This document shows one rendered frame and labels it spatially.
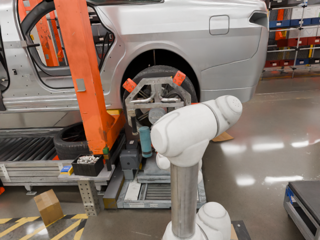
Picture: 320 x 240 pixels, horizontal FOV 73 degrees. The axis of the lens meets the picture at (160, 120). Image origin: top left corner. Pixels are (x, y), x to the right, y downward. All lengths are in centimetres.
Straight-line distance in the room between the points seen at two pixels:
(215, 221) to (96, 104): 118
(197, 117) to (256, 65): 162
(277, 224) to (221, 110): 150
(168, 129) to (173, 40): 151
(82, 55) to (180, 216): 127
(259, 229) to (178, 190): 129
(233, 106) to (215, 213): 57
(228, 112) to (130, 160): 150
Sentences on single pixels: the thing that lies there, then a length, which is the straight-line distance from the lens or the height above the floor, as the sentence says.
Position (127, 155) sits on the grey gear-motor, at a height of 39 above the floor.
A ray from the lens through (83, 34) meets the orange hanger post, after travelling 168.
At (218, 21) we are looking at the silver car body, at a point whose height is 150.
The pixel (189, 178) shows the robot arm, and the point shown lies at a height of 100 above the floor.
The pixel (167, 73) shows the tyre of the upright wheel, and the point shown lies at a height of 115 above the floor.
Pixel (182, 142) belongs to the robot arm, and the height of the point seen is 117.
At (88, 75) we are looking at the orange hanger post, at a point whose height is 120.
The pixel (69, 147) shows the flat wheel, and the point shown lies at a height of 48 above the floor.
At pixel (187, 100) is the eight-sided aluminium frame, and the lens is 175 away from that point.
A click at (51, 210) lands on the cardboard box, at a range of 220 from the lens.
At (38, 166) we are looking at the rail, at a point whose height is 34.
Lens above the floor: 148
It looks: 23 degrees down
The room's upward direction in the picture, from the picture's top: 5 degrees counter-clockwise
